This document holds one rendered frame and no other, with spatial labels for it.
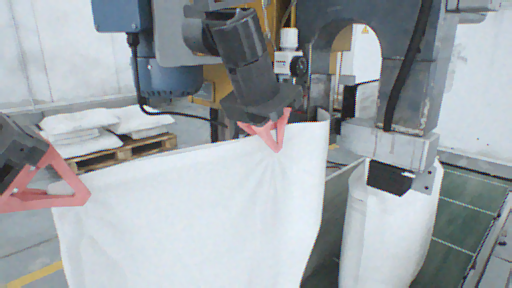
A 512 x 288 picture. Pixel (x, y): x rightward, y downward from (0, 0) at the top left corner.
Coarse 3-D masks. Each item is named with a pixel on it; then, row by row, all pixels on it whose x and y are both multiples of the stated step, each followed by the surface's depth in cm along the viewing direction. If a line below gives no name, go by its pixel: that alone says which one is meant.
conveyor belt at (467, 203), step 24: (456, 192) 172; (480, 192) 172; (504, 192) 172; (456, 216) 149; (480, 216) 149; (432, 240) 132; (456, 240) 132; (480, 240) 132; (336, 264) 118; (432, 264) 118; (456, 264) 118
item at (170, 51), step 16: (160, 0) 53; (176, 0) 55; (160, 16) 53; (176, 16) 55; (160, 32) 54; (176, 32) 56; (160, 48) 55; (176, 48) 57; (160, 64) 56; (176, 64) 58; (192, 64) 60
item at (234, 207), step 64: (320, 128) 49; (64, 192) 30; (128, 192) 34; (192, 192) 38; (256, 192) 46; (320, 192) 54; (64, 256) 31; (128, 256) 36; (192, 256) 41; (256, 256) 49
